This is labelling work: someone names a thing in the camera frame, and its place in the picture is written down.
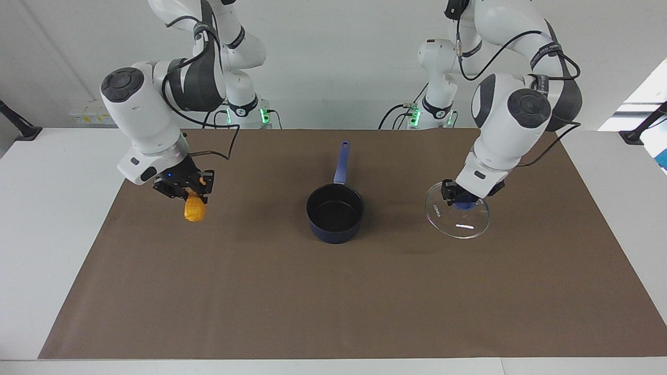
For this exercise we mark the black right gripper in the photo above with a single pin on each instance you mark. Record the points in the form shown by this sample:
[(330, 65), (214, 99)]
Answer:
[(180, 179)]

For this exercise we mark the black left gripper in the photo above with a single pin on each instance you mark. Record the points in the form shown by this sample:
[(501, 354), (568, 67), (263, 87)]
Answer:
[(466, 196)]

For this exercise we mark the orange toy corn cob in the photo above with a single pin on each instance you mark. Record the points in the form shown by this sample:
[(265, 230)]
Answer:
[(195, 210)]

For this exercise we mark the glass lid blue knob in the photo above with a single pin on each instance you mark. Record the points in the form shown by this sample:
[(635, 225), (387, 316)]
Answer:
[(458, 221)]

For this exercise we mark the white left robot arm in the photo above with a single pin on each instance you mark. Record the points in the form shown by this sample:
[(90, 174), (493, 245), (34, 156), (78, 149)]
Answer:
[(503, 130)]

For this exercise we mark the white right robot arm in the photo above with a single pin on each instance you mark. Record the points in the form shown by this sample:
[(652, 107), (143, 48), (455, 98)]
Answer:
[(143, 120)]

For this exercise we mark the brown table mat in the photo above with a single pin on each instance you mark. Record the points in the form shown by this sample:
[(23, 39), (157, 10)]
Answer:
[(260, 291)]

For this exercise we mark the black clamp stand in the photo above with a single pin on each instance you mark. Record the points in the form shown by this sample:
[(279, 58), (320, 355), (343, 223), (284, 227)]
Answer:
[(18, 125), (643, 127)]

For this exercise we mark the blue object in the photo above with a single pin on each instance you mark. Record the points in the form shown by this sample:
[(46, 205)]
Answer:
[(663, 159)]

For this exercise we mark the white wall socket box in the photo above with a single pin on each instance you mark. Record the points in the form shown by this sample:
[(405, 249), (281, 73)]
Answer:
[(94, 113)]

